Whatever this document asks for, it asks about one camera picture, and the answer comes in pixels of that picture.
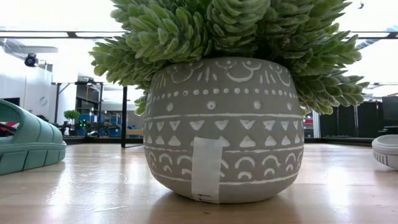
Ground green rubber slide sandal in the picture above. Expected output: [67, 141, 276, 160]
[0, 98, 68, 177]

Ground white rubber slide sandal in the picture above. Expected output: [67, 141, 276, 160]
[371, 134, 398, 170]

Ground white label strip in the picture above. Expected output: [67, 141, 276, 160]
[190, 136, 223, 203]

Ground grey patterned plant pot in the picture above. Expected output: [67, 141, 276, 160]
[142, 56, 305, 205]

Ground green artificial succulent plant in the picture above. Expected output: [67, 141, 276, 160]
[88, 0, 371, 116]

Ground black metal rack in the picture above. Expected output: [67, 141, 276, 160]
[74, 80, 104, 138]

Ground small potted background plant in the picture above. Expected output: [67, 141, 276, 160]
[63, 109, 81, 125]

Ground black partition panels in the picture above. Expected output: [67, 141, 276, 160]
[319, 101, 383, 138]

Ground black monitor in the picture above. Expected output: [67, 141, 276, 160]
[381, 95, 398, 122]

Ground black ceiling-mounted camera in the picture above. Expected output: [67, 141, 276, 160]
[24, 52, 40, 68]

